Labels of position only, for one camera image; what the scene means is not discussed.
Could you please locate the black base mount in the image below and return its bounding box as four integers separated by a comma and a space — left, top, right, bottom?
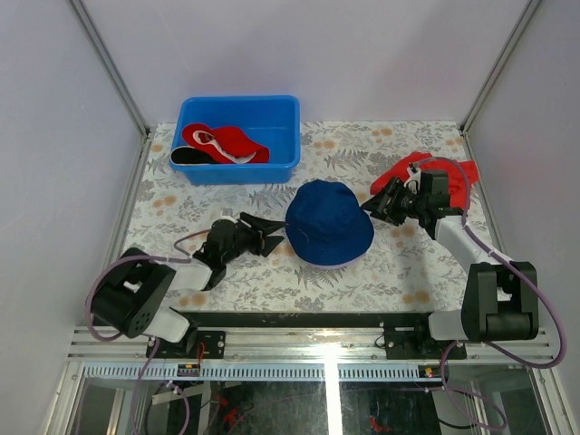
154, 329, 227, 362
375, 313, 452, 360

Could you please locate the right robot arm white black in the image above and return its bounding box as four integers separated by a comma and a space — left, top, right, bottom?
362, 170, 539, 358

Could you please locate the left aluminium frame post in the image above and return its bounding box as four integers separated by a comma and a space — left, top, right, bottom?
66, 0, 150, 137

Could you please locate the red cap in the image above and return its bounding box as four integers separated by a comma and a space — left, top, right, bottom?
182, 123, 270, 164

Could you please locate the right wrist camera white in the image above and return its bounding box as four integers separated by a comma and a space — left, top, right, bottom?
404, 163, 421, 194

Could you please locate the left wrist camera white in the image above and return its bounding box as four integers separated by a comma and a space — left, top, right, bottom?
220, 209, 237, 223

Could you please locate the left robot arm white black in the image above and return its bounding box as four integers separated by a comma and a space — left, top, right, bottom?
85, 212, 285, 358

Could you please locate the blue white cable duct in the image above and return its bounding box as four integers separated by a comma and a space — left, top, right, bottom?
83, 362, 440, 382

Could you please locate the lilac bucket hat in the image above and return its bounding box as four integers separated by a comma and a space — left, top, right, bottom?
313, 265, 344, 270

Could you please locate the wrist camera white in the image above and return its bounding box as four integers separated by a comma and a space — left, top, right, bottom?
404, 163, 421, 194
220, 209, 237, 223

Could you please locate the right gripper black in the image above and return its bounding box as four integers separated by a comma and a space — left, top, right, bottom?
361, 177, 428, 227

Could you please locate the navy blue hat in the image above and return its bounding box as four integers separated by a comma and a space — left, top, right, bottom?
285, 179, 374, 268

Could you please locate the beige black hat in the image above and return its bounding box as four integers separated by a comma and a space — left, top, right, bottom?
170, 146, 218, 166

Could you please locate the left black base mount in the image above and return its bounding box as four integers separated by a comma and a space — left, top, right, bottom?
154, 329, 227, 362

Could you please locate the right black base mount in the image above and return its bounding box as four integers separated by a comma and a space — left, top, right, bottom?
375, 313, 452, 360

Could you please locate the right aluminium frame post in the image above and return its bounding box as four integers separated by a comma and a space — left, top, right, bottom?
459, 0, 544, 137

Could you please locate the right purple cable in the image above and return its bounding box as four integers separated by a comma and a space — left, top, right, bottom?
414, 156, 568, 430

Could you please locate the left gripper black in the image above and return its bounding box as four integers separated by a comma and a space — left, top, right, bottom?
224, 213, 286, 266

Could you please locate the red cloth hat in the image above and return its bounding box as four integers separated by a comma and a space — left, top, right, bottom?
370, 151, 479, 208

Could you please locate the aluminium frame post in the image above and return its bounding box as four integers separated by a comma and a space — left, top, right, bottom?
459, 0, 544, 137
66, 0, 150, 137

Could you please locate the purple cable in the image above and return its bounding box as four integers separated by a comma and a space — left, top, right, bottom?
84, 228, 214, 435
414, 156, 568, 430

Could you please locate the aluminium front rail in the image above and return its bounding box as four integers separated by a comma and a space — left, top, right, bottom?
66, 327, 557, 364

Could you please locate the blue plastic bin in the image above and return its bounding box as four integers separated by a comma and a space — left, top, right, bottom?
169, 95, 301, 185

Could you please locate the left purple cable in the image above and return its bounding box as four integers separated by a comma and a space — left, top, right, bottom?
84, 228, 214, 435

